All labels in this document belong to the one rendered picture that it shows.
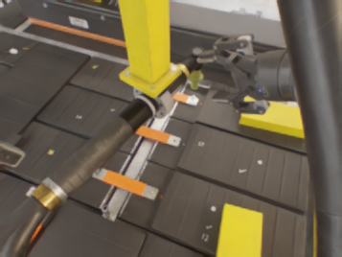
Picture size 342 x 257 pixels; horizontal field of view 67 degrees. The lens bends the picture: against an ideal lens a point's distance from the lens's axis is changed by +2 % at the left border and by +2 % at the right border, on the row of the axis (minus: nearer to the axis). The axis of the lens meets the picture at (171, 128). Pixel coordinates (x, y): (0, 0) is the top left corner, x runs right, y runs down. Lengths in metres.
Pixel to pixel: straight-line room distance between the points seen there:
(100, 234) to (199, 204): 0.20
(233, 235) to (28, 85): 0.66
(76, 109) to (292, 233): 0.58
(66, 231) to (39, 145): 0.23
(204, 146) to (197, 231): 0.20
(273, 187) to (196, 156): 0.18
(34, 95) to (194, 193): 0.51
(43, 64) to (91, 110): 0.25
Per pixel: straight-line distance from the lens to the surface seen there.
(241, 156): 0.62
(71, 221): 0.57
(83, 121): 0.69
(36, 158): 0.67
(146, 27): 0.38
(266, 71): 0.39
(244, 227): 0.52
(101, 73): 0.81
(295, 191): 0.62
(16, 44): 1.03
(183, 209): 0.54
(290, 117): 0.69
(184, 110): 0.69
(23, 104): 0.79
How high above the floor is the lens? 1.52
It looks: 54 degrees down
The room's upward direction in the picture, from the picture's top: 1 degrees counter-clockwise
